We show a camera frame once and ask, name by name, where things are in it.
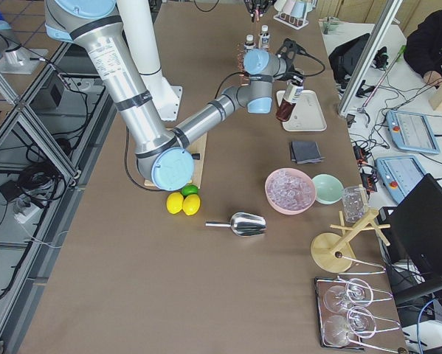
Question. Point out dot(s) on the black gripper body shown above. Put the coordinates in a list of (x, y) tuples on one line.
[(289, 73)]

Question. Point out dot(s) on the tea bottle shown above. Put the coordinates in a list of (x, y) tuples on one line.
[(249, 43), (263, 38), (290, 98)]

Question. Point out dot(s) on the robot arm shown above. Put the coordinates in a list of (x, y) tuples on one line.
[(258, 7)]

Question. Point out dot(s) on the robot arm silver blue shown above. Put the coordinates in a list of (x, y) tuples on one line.
[(119, 39)]

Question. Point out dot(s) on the tea bottle front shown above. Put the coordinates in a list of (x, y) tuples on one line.
[(249, 43)]

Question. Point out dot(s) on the beige serving tray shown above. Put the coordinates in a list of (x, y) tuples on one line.
[(307, 115)]

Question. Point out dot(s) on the white cup rack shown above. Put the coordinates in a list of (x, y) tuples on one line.
[(295, 23)]

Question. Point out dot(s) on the blue cup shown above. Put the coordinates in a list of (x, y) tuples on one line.
[(300, 9)]

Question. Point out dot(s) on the pink cup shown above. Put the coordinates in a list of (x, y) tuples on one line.
[(289, 8)]

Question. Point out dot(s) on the dark folded cloth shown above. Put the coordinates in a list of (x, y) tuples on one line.
[(303, 152)]

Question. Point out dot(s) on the pink bowl with ice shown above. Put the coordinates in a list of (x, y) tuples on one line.
[(290, 191)]

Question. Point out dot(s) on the green bowl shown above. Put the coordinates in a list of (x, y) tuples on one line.
[(329, 189)]

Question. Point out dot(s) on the wooden cutting board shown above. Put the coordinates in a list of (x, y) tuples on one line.
[(198, 155)]

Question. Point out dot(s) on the blue teach pendant far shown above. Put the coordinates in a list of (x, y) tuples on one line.
[(411, 132)]

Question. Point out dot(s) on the blue teach pendant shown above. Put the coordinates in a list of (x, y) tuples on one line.
[(411, 132), (399, 174)]

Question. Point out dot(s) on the clear glass on stand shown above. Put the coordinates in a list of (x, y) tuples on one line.
[(354, 201)]

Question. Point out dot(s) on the person in black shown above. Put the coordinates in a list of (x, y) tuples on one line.
[(423, 51)]

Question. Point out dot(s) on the blue teach pendant near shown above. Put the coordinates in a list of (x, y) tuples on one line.
[(399, 174)]

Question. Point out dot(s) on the green lime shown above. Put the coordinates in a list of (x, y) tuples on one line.
[(189, 189)]

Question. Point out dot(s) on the metal scoop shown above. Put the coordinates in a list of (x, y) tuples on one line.
[(243, 224)]

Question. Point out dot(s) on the yellow lemon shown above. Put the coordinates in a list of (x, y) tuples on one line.
[(174, 203), (191, 204)]

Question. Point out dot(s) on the wooden glass stand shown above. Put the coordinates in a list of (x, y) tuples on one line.
[(333, 252)]

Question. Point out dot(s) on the black monitor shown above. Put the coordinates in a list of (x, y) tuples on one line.
[(415, 234)]

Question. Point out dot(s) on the black tray with glasses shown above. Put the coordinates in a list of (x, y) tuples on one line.
[(344, 316)]

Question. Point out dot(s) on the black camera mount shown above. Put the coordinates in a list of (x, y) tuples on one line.
[(288, 50)]

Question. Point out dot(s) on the aluminium frame post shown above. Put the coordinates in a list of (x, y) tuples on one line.
[(379, 31)]

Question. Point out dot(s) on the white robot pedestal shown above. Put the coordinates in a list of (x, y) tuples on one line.
[(139, 32)]

